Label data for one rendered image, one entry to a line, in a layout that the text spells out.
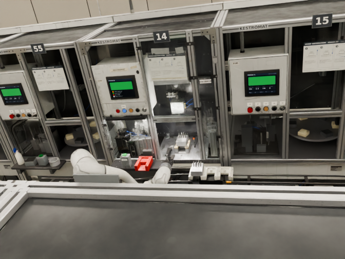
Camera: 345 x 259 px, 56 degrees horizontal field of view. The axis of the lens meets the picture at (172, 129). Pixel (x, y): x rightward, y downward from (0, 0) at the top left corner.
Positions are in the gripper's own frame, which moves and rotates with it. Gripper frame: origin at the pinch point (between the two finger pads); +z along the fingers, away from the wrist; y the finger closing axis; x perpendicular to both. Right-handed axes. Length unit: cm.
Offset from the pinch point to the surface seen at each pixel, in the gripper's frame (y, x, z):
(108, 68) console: 68, 47, 20
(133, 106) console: 33, 33, 20
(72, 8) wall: 82, 263, 380
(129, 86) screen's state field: 52, 32, 18
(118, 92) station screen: 47, 43, 18
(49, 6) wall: 91, 310, 380
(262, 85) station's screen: 46, -72, 18
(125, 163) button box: -17, 47, 8
